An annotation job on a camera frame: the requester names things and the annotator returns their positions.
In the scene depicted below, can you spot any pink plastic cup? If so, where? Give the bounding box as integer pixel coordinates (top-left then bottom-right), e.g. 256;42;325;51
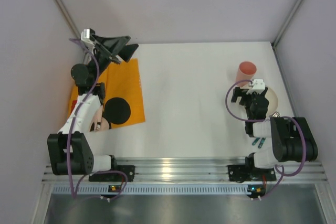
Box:
236;61;257;87

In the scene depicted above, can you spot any orange Mickey Mouse placemat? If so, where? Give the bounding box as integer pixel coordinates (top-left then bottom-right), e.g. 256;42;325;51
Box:
60;59;145;133

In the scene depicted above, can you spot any cream round plate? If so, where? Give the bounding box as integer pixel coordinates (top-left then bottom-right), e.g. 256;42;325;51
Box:
266;87;279;116

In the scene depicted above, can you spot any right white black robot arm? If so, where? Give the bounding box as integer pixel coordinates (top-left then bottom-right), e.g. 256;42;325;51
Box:
231;87;318;169

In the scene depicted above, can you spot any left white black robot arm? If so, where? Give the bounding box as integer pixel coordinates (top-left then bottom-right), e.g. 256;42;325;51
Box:
47;29;138;176

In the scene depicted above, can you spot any silver fork teal handle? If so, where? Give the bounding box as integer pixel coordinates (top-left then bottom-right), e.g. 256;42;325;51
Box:
258;111;280;148

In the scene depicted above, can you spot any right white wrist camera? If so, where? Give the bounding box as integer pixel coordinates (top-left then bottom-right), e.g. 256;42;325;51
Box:
247;79;266;94

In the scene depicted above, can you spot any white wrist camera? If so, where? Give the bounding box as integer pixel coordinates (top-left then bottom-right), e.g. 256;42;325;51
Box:
247;79;266;94
81;28;96;44

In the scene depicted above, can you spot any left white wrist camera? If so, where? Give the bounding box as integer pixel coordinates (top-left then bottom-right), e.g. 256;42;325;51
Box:
81;28;96;44

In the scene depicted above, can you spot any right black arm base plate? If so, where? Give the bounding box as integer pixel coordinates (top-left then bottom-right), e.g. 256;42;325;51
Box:
227;164;277;183

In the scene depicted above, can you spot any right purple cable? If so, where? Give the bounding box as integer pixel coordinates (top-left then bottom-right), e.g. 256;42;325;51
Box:
225;80;307;200

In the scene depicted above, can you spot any left aluminium frame post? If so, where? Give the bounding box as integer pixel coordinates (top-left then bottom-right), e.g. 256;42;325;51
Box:
53;0;80;39

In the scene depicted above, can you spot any aluminium frame post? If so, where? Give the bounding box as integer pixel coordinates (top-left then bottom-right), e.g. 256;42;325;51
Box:
53;0;80;39
271;0;305;49

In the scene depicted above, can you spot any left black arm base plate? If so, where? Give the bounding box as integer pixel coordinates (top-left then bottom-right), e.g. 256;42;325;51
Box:
89;165;135;182

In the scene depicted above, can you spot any aluminium mounting rail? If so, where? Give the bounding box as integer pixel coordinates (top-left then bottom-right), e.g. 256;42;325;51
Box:
42;157;328;184

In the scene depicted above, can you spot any right aluminium frame post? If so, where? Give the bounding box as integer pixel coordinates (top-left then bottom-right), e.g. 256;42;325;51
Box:
271;0;305;49

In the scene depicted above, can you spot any slotted grey cable duct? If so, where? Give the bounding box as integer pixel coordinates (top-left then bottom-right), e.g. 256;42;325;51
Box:
52;184;266;196

